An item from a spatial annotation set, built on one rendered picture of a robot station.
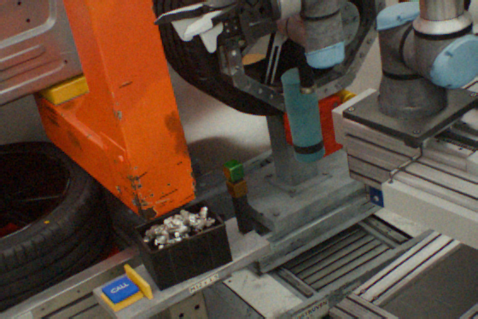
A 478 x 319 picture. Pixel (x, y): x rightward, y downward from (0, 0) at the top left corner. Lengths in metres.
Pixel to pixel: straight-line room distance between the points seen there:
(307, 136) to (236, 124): 1.36
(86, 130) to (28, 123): 1.78
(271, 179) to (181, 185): 0.65
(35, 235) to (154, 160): 0.40
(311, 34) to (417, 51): 0.27
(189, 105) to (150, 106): 1.84
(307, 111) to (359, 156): 0.34
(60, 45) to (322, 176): 0.92
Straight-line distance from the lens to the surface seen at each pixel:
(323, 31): 1.76
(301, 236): 2.92
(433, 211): 1.97
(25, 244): 2.56
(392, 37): 2.02
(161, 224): 2.33
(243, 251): 2.38
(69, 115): 2.74
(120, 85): 2.27
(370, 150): 2.22
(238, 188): 2.35
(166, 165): 2.40
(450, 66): 1.91
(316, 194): 2.96
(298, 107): 2.54
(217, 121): 3.98
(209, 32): 1.62
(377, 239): 3.02
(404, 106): 2.08
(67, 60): 2.78
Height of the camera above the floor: 1.83
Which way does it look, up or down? 30 degrees down
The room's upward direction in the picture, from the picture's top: 12 degrees counter-clockwise
